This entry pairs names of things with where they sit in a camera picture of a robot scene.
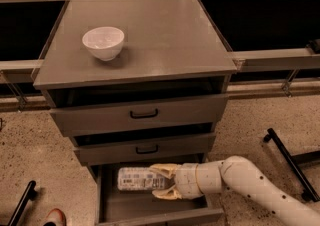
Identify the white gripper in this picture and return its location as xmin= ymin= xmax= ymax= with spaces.
xmin=149 ymin=163 xmax=200 ymax=200

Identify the clear plastic bottle with label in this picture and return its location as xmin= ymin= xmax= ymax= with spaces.
xmin=117 ymin=167 xmax=170 ymax=191

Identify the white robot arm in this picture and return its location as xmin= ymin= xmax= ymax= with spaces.
xmin=149 ymin=156 xmax=320 ymax=226

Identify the middle grey drawer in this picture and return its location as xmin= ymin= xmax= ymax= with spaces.
xmin=74 ymin=133 xmax=215 ymax=166

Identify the grey drawer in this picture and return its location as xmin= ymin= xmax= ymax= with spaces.
xmin=95 ymin=154 xmax=223 ymax=226
xmin=50 ymin=95 xmax=228 ymax=137
xmin=74 ymin=133 xmax=215 ymax=166

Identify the bottom grey drawer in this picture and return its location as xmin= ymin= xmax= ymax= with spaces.
xmin=95 ymin=154 xmax=223 ymax=226

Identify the top grey drawer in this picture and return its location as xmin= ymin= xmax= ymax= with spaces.
xmin=50 ymin=95 xmax=228 ymax=137

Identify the grey drawer cabinet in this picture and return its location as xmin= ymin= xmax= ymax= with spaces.
xmin=34 ymin=0 xmax=236 ymax=226

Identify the black left base leg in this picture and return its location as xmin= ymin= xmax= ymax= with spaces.
xmin=7 ymin=180 xmax=37 ymax=226

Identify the black base leg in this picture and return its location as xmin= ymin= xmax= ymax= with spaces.
xmin=263 ymin=128 xmax=320 ymax=202
xmin=7 ymin=180 xmax=37 ymax=226

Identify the black right base leg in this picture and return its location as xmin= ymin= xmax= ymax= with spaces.
xmin=263 ymin=128 xmax=320 ymax=202

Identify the white ceramic bowl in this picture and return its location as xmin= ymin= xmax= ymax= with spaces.
xmin=82 ymin=27 xmax=125 ymax=61

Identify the black middle drawer handle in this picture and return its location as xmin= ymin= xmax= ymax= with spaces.
xmin=135 ymin=144 xmax=159 ymax=155

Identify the black drawer handle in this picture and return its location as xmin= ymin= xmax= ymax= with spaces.
xmin=129 ymin=108 xmax=159 ymax=119
xmin=135 ymin=144 xmax=159 ymax=155

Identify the black top drawer handle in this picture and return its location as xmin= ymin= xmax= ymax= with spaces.
xmin=129 ymin=108 xmax=159 ymax=119

